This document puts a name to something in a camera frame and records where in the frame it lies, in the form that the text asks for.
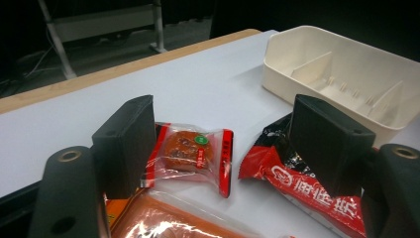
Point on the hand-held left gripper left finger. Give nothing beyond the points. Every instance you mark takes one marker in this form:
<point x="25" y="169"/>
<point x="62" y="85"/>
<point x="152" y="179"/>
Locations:
<point x="127" y="148"/>

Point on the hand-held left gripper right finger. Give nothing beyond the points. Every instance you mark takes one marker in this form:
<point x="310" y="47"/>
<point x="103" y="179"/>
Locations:
<point x="327" y="145"/>

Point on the red soda can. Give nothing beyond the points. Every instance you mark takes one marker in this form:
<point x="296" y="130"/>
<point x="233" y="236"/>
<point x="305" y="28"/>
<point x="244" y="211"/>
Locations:
<point x="297" y="185"/>

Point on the small clear mooncake packet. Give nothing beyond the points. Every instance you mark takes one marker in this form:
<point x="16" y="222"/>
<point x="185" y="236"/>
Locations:
<point x="188" y="152"/>

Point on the large orange snack bag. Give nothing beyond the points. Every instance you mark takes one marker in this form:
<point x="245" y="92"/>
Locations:
<point x="165" y="221"/>

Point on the white divided plastic box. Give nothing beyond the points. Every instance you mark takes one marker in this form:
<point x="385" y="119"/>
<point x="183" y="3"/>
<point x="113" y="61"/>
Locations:
<point x="346" y="56"/>

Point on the wooden table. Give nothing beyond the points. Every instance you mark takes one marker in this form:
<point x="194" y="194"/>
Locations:
<point x="99" y="76"/>

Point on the white table sheet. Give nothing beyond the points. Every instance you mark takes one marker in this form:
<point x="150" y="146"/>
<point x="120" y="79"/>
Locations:
<point x="204" y="86"/>

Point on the grey metal stand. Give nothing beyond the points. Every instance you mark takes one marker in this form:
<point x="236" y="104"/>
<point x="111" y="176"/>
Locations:
<point x="99" y="23"/>

